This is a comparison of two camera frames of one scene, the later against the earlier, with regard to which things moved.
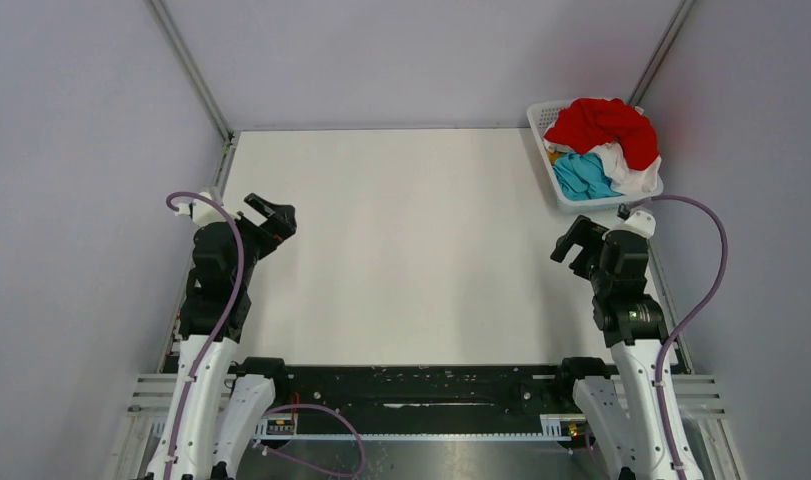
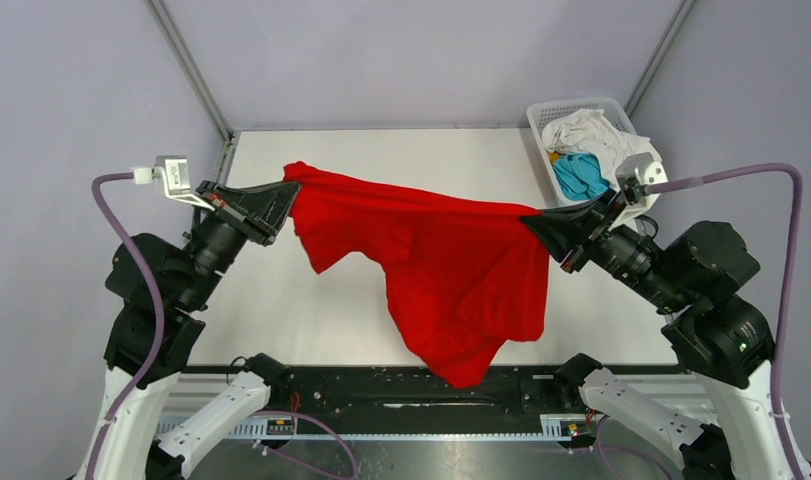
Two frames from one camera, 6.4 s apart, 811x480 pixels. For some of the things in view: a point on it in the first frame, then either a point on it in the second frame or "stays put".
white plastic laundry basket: [541, 117] stays put
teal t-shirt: [582, 176] stays put
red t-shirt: [590, 122] to [462, 277]
